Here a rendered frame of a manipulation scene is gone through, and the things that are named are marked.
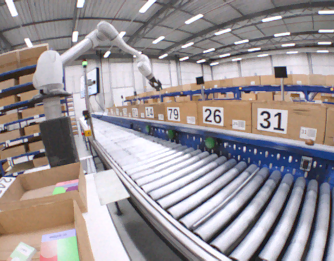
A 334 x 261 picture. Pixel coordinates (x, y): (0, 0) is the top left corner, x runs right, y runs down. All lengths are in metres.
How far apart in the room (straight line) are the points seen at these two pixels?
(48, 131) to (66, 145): 0.13
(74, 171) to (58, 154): 0.15
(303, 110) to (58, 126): 1.18
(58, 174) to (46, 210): 0.33
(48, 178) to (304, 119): 1.23
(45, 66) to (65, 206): 0.70
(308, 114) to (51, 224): 1.06
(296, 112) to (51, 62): 1.23
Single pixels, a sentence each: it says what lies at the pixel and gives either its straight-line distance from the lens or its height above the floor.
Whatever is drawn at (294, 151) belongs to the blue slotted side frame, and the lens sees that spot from 0.73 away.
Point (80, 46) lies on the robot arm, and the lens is 1.30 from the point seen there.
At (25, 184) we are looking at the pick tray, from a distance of 0.92.
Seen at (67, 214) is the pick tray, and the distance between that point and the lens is 0.54.
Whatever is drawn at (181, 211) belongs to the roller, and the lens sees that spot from 0.51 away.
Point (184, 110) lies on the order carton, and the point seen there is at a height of 0.99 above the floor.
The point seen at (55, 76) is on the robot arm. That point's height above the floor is 1.31.
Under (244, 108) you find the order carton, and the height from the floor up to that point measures 1.02.
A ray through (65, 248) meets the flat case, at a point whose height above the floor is 0.77.
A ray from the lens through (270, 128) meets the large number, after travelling 0.79.
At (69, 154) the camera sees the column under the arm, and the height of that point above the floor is 0.87.
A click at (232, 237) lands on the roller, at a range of 0.44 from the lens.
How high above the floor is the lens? 1.10
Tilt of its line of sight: 12 degrees down
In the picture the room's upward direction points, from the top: 6 degrees counter-clockwise
